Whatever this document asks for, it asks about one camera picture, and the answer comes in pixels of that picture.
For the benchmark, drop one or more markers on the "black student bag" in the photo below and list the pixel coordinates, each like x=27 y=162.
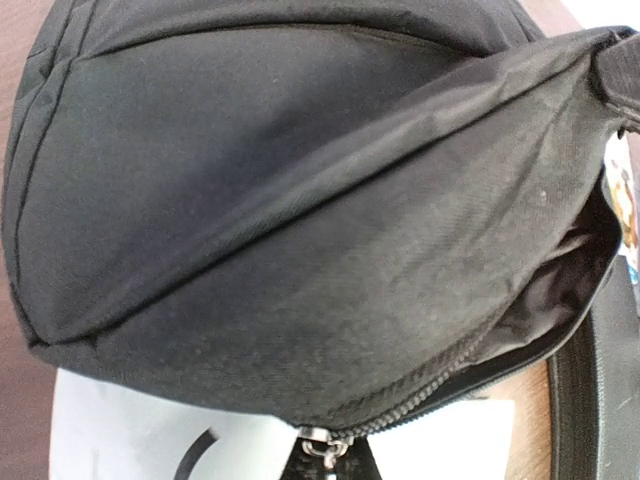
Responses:
x=345 y=215

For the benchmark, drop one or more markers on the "grey book with G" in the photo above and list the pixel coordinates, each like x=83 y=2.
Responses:
x=104 y=431

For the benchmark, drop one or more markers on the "dog picture book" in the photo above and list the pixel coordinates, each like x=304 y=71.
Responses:
x=620 y=180

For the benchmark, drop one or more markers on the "black flat case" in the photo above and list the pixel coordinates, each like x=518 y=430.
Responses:
x=594 y=389

